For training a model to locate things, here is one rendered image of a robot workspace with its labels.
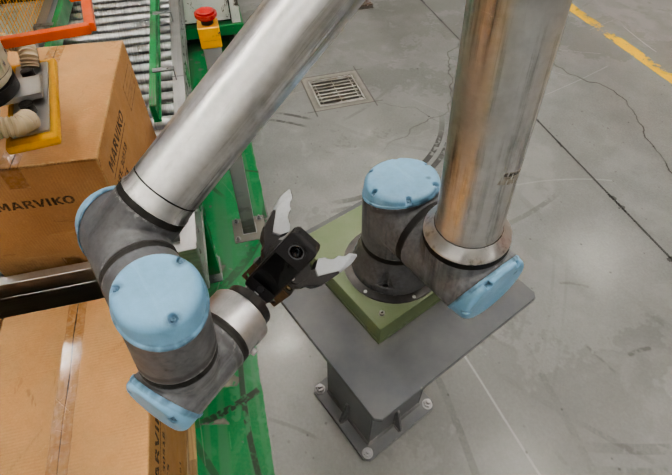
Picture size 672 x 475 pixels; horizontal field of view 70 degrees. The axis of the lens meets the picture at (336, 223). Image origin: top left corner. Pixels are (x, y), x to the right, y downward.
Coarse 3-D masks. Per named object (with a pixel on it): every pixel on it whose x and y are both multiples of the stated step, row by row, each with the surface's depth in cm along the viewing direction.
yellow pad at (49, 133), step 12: (48, 60) 117; (24, 72) 108; (36, 72) 112; (48, 72) 113; (48, 84) 109; (48, 96) 106; (12, 108) 104; (24, 108) 99; (36, 108) 102; (48, 108) 103; (48, 120) 100; (36, 132) 97; (48, 132) 98; (60, 132) 100; (12, 144) 95; (24, 144) 96; (36, 144) 97; (48, 144) 98
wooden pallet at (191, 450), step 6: (192, 426) 165; (186, 432) 152; (192, 432) 163; (186, 438) 150; (192, 438) 162; (186, 444) 149; (192, 444) 161; (186, 450) 148; (192, 450) 159; (192, 456) 158; (192, 462) 157; (192, 468) 156; (192, 474) 155
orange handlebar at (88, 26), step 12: (84, 0) 112; (84, 12) 108; (72, 24) 104; (84, 24) 104; (0, 36) 100; (12, 36) 100; (24, 36) 100; (36, 36) 101; (48, 36) 102; (60, 36) 103; (72, 36) 104
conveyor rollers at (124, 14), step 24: (96, 0) 270; (120, 0) 273; (144, 0) 269; (168, 0) 271; (96, 24) 254; (120, 24) 249; (144, 24) 251; (168, 24) 254; (144, 48) 234; (168, 48) 236; (144, 72) 223; (168, 72) 218; (144, 96) 205; (168, 96) 206; (168, 120) 195
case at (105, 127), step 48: (48, 48) 153; (96, 48) 153; (96, 96) 135; (0, 144) 120; (96, 144) 120; (144, 144) 165; (0, 192) 119; (48, 192) 122; (0, 240) 131; (48, 240) 134
